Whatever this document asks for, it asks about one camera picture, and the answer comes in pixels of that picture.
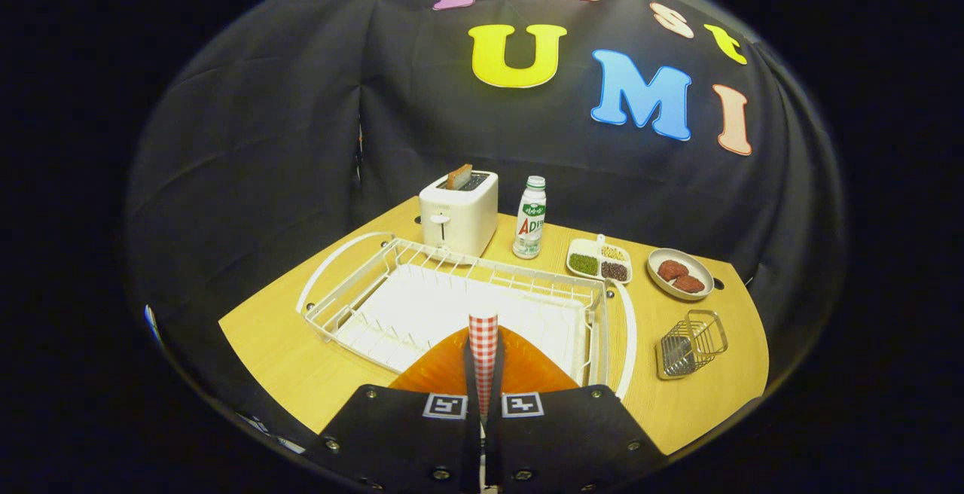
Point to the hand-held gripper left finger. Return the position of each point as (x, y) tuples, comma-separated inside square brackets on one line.
[(399, 434)]

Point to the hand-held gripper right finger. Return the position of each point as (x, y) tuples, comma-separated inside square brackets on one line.
[(572, 434)]

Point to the grey dish with meat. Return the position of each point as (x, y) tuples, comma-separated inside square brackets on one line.
[(657, 283)]

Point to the white divided tray with grains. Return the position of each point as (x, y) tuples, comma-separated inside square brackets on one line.
[(584, 263)]

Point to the brown meat patty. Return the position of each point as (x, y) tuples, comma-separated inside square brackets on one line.
[(689, 284), (672, 269)]

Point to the white drink bottle green label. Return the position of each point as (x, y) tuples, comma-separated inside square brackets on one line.
[(530, 219)]

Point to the white toaster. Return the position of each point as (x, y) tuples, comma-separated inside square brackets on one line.
[(459, 215)]

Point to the brown toast slice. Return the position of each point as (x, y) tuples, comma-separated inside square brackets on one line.
[(459, 176)]

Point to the black backdrop cloth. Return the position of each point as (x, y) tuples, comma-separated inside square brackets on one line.
[(263, 140)]

